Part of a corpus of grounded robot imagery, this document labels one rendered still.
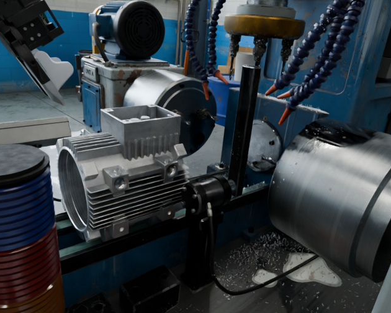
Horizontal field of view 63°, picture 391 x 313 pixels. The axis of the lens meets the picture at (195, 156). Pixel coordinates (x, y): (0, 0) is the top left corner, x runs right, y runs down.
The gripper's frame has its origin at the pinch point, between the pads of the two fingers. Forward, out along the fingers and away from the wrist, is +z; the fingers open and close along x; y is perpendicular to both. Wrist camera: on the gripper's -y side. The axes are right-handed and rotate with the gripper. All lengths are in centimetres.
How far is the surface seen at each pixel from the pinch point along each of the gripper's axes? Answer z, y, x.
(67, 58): 140, 120, 561
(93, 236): 19.0, -9.7, -13.5
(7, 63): 97, 31, 551
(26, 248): -5.5, -11.1, -38.9
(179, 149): 17.0, 12.1, -12.7
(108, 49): 16, 33, 60
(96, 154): 8.6, -0.7, -9.7
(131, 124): 7.4, 7.0, -10.9
